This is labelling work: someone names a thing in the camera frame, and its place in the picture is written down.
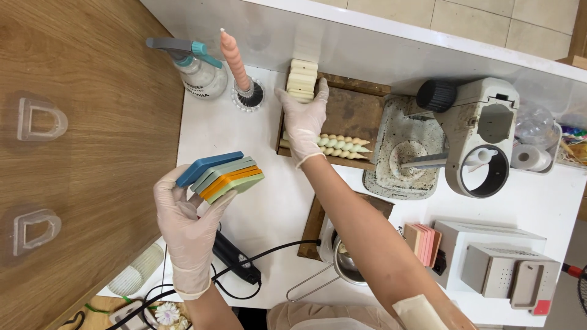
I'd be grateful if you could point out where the beige twisted candle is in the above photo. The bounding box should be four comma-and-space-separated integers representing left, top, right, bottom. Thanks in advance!
320, 134, 370, 146
279, 139, 368, 160

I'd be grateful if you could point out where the brown wooden tray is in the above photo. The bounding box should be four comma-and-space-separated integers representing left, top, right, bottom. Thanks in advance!
275, 69, 391, 171

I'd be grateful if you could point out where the stained metal tray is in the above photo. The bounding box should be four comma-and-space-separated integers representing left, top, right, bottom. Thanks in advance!
362, 95, 448, 200

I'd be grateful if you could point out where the person's left hand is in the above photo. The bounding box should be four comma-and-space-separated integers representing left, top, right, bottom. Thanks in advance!
153, 164, 238, 277

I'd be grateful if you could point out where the amber wax tile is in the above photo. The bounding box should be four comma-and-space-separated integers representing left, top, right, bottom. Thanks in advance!
202, 169, 263, 201

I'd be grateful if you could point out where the ribbed white cylinder candle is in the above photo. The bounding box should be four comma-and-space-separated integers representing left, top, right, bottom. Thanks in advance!
107, 242, 165, 297

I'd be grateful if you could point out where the white power adaptor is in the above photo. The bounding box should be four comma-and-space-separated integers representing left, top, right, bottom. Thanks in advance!
109, 300, 148, 330

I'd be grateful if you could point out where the white machine with black knob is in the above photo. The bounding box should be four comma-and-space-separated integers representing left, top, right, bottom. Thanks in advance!
415, 77, 520, 199

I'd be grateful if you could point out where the white hot plate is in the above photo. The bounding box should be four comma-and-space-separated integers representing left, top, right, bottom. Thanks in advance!
317, 214, 350, 265

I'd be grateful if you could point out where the metal spatula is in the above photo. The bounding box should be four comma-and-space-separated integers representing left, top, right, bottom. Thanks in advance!
400, 152, 449, 169

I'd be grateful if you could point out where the pink twisted taper candle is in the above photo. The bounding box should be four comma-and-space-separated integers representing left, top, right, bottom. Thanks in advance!
219, 28, 252, 92

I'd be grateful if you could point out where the clear plastic storage container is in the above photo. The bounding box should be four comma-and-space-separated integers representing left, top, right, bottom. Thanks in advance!
510, 102, 587, 176

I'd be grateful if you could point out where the person's right hand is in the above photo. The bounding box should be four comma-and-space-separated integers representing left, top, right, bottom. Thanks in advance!
274, 77, 330, 168

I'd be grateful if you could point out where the white flower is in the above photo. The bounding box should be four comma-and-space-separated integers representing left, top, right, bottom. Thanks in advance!
154, 301, 182, 327

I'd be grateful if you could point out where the person's beige clothing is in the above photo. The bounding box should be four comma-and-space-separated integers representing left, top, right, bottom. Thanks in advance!
267, 293, 452, 330

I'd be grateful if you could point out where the white tape roll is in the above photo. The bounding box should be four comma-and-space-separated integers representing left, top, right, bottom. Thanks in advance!
510, 144, 552, 173

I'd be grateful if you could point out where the beige box appliance with handle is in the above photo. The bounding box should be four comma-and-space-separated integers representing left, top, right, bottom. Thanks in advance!
460, 243, 562, 316

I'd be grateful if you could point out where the black electric tool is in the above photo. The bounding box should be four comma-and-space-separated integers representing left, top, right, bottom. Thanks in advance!
211, 228, 262, 286

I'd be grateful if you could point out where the sage green wax tile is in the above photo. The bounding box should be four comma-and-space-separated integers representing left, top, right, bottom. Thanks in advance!
190, 157, 254, 191

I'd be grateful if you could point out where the grey teal wax tile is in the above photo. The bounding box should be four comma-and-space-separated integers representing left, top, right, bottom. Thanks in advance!
193, 160, 257, 194

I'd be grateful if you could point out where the clear spray bottle teal nozzle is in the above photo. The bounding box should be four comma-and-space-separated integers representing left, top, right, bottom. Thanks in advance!
146, 38, 228, 101

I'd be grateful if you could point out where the clear arch silicone mould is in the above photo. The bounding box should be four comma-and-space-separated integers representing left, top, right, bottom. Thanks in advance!
13, 208, 62, 257
17, 97, 69, 142

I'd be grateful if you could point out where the row of pink wax tiles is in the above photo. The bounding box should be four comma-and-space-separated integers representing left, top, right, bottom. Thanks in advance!
403, 223, 443, 268

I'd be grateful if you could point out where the pale green twisted candle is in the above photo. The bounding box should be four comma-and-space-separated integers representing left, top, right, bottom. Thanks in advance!
282, 132, 373, 154

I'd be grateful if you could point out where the black fan with red part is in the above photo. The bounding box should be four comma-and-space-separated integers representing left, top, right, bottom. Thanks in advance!
561, 262, 587, 317

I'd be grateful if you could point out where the orange wax tile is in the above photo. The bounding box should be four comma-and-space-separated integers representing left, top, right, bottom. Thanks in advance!
199, 165, 260, 198

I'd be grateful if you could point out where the light green wax tile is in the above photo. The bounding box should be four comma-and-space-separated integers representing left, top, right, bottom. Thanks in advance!
206, 173, 265, 205

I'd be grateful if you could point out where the metal pot with wire handle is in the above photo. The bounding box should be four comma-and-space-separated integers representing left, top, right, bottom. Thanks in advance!
286, 234, 368, 303

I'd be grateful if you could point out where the brown wooden board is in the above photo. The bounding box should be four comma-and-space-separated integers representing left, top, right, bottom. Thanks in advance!
297, 192, 395, 262

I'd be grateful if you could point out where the black power cable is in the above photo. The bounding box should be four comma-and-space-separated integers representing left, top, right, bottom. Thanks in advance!
105, 238, 322, 330

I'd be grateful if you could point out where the white box appliance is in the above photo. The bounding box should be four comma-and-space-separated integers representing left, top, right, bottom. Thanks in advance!
431, 220, 548, 294

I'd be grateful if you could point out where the stack of cream wax blocks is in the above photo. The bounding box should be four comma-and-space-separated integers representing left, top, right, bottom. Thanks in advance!
286, 59, 319, 103

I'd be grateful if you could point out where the glass candle holder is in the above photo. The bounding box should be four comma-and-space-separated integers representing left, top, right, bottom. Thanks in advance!
231, 77, 266, 113

